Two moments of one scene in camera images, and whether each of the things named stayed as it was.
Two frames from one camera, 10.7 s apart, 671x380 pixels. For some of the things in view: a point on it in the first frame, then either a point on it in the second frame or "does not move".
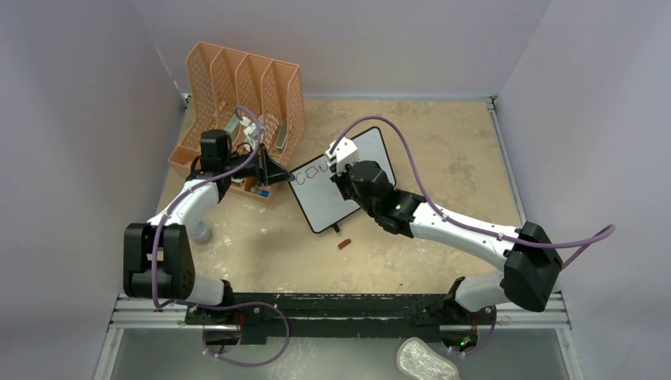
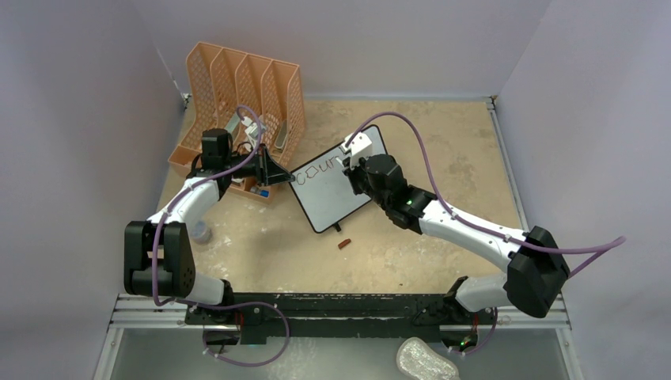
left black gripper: [267, 172] does not move
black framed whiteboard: [320, 198] does not move
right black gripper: [340, 179] to [352, 173]
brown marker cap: [344, 243] does not move
